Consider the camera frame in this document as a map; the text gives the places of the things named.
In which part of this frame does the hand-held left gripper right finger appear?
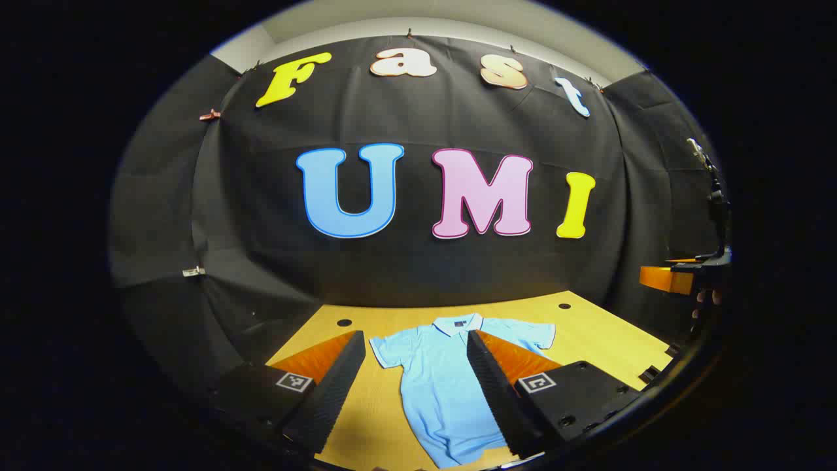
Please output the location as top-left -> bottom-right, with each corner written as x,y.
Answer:
466,329 -> 645,459

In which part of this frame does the black backdrop cloth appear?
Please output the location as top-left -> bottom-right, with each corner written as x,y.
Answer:
108,35 -> 728,393

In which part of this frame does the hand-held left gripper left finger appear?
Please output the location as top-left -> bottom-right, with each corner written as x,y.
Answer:
213,330 -> 367,456

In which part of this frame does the light blue T-shirt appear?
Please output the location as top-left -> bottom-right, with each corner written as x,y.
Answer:
369,313 -> 557,470

